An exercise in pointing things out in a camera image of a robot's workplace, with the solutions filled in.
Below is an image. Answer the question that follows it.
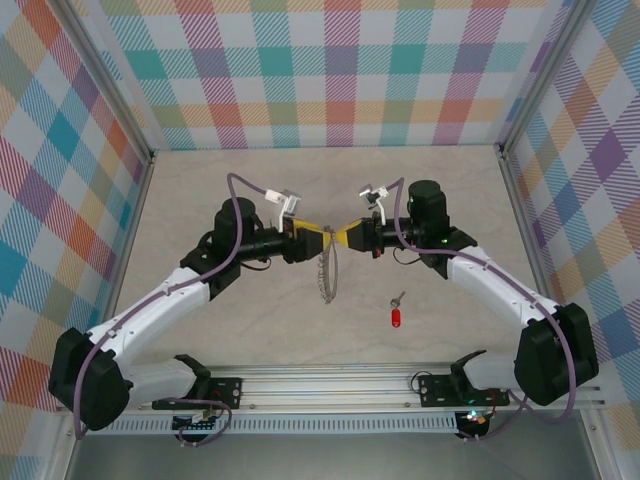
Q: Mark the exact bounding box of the large wire keyring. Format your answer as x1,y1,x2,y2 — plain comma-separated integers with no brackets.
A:
314,225,342,306

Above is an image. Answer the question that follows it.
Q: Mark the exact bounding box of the silver key with red tag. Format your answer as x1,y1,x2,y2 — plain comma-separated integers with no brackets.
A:
388,291,406,331

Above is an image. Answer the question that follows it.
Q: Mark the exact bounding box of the left small electronics board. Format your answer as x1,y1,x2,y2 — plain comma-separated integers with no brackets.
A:
172,412,222,434

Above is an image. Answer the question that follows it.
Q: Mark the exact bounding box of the small electronics board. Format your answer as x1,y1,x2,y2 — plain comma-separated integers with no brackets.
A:
457,408,495,439
172,412,222,434

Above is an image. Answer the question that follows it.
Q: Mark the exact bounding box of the grey metal panel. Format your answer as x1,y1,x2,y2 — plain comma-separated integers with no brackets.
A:
69,432,599,480

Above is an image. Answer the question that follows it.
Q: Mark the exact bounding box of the right small electronics board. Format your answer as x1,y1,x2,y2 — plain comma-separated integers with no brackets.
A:
457,408,495,439

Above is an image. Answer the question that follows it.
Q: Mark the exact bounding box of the aluminium side rail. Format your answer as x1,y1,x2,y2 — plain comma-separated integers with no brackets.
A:
499,152,557,309
97,159,156,331

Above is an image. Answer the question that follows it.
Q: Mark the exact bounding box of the aluminium mounting rail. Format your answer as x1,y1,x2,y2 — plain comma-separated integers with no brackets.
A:
122,362,607,415

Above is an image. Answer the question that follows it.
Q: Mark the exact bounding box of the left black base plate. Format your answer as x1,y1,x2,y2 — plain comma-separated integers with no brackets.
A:
207,376,244,409

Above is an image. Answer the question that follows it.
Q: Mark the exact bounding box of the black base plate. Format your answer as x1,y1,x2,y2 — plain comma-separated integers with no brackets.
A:
418,374,511,408
207,376,244,409

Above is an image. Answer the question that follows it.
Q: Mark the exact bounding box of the aluminium frame post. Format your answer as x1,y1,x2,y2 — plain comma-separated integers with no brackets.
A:
58,0,156,169
497,0,594,161

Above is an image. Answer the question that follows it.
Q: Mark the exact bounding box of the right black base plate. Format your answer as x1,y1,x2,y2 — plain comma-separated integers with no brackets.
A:
418,374,511,408

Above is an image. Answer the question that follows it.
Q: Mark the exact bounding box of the white slotted cable duct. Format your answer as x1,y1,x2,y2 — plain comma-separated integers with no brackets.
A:
102,412,459,435

